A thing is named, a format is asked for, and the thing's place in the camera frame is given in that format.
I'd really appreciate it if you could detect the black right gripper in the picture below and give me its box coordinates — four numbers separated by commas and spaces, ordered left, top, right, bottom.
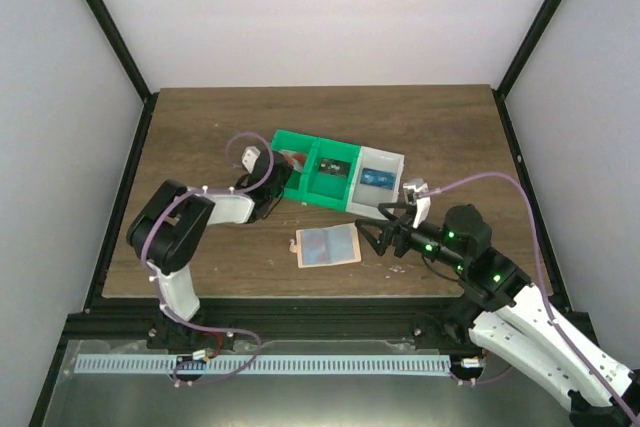
356, 204, 468, 273

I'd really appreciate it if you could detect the white red card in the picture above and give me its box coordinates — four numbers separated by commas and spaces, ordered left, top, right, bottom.
279, 149, 308, 172

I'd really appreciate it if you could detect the beige leather card holder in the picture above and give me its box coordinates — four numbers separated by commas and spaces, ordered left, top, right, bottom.
289, 223, 362, 269

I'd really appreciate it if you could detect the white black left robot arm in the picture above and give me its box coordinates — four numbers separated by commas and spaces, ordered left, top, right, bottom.
126, 146, 293, 351

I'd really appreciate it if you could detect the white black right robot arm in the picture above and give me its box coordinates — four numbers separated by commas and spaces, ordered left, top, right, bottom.
355, 203, 639, 426

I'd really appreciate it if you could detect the blue VIP credit card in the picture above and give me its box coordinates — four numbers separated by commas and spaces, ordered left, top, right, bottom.
359, 167, 396, 190

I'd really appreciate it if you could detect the black VIP credit card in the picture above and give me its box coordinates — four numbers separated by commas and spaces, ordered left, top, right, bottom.
317, 158, 351, 178

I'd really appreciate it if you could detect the left green plastic bin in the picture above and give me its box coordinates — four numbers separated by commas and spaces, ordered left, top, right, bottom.
271, 129, 319, 200

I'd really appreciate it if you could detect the green plastic bin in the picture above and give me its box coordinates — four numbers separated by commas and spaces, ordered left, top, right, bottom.
271, 129, 319, 200
301, 137, 360, 211

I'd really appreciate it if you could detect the white plastic bin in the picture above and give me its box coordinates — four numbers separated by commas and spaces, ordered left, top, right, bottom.
346, 146, 405, 219

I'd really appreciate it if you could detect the middle green plastic bin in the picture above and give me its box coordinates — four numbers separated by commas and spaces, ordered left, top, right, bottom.
301, 137, 360, 211

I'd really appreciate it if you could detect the metal sheet front plate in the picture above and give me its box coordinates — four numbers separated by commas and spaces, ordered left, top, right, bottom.
33, 340, 568, 427

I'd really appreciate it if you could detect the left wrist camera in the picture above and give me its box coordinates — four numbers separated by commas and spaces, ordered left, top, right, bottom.
241, 146, 261, 173

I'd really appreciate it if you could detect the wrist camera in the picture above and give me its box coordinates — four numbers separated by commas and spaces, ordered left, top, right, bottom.
402, 178, 431, 228
241, 146, 261, 173

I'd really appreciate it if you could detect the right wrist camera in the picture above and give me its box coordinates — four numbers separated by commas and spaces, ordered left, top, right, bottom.
402, 178, 431, 228

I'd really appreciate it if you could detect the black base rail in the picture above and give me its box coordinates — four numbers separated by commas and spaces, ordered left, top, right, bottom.
63, 297, 480, 350

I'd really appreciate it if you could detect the light blue slotted cable duct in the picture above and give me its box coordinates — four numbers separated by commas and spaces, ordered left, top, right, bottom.
73, 354, 451, 377

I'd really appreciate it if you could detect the black left frame post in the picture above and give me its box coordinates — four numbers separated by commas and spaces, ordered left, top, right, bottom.
85, 0, 153, 103

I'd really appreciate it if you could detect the black frame post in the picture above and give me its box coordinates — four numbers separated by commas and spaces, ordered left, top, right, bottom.
85, 0, 153, 103
493, 0, 563, 101

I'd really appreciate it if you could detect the black right frame post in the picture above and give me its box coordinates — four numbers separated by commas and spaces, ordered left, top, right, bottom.
493, 0, 563, 101

